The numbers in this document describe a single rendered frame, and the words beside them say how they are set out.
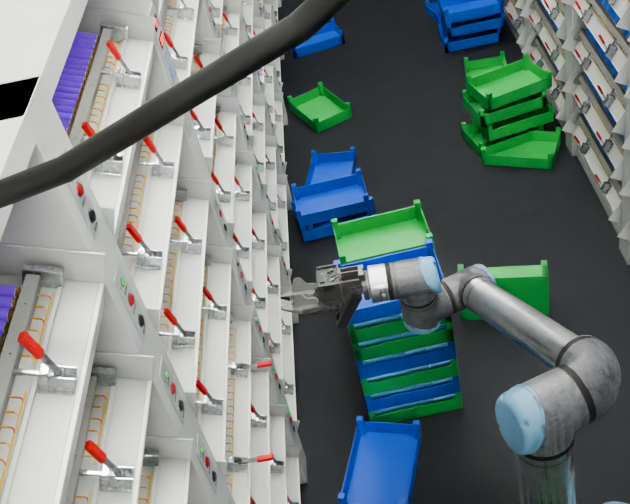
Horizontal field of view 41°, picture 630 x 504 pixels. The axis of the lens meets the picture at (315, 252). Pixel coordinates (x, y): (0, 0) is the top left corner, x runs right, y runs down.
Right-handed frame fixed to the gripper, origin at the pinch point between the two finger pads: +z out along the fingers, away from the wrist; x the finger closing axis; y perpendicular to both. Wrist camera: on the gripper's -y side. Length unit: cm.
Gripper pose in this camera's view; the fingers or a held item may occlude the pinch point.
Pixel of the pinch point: (286, 304)
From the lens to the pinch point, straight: 202.7
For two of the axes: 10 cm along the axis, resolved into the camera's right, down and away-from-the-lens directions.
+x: 0.4, 6.5, -7.6
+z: -9.8, 1.6, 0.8
